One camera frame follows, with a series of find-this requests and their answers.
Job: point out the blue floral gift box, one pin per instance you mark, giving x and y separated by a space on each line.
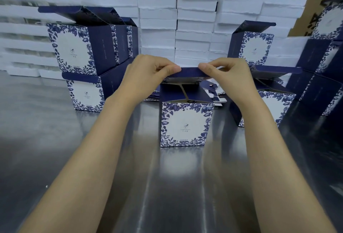
85 93
134 39
254 47
319 55
329 21
185 125
276 104
118 34
73 47
321 96

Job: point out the person's left thumb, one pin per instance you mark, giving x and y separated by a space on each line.
168 70

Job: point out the person's left forearm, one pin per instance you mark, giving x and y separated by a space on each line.
88 165

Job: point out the person's right thumb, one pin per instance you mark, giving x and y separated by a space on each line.
209 68

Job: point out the person's right forearm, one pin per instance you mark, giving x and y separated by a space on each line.
273 165

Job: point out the pile of flat box blanks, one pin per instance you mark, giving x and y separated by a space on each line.
214 93

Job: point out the person's left hand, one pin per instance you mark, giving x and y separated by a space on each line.
139 77

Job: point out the person's right hand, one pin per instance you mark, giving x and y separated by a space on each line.
235 80

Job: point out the stacks of white foam trays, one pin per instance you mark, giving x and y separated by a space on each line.
193 26

